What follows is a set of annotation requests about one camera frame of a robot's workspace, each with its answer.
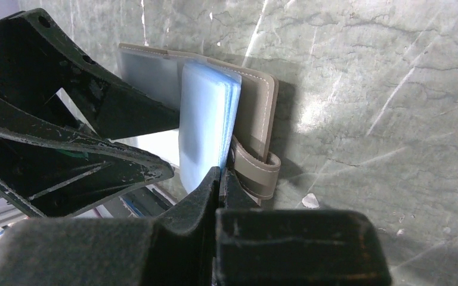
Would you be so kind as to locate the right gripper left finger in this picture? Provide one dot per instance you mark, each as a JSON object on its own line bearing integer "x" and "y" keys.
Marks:
{"x": 175, "y": 248}

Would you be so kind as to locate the beige card holder wallet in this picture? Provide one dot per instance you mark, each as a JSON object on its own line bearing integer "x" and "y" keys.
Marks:
{"x": 226, "y": 115}

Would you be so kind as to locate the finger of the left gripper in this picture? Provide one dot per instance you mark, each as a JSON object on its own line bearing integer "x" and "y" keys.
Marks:
{"x": 37, "y": 59}
{"x": 62, "y": 172}

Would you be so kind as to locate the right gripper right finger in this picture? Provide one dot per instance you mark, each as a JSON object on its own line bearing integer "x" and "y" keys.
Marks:
{"x": 255, "y": 246}

